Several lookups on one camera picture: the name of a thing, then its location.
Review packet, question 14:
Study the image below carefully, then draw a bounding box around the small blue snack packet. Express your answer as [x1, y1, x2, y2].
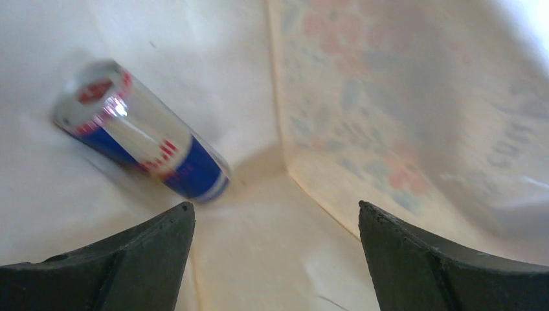
[52, 60, 229, 202]

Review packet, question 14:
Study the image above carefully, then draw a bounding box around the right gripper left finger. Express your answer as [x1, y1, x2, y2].
[1, 202, 196, 310]

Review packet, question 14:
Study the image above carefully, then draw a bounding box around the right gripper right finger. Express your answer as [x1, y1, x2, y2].
[359, 201, 548, 310]

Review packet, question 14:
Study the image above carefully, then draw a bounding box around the beige canvas tote bag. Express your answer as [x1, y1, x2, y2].
[1, 1, 548, 310]

